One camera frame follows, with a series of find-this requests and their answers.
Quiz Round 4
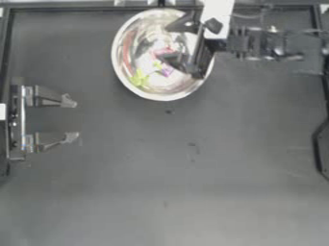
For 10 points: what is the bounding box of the purple candy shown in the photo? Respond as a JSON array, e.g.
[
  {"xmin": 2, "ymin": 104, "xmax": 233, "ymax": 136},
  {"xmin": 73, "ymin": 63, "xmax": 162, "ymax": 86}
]
[{"xmin": 160, "ymin": 65, "xmax": 177, "ymax": 78}]

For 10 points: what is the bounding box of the steel bowl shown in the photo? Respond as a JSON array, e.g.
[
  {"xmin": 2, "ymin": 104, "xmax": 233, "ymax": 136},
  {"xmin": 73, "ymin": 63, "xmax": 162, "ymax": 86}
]
[{"xmin": 111, "ymin": 7, "xmax": 216, "ymax": 103}]

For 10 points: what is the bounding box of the black metal frame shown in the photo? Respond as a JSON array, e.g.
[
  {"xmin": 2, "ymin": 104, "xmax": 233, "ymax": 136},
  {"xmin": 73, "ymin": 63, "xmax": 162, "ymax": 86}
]
[{"xmin": 0, "ymin": 0, "xmax": 329, "ymax": 87}]

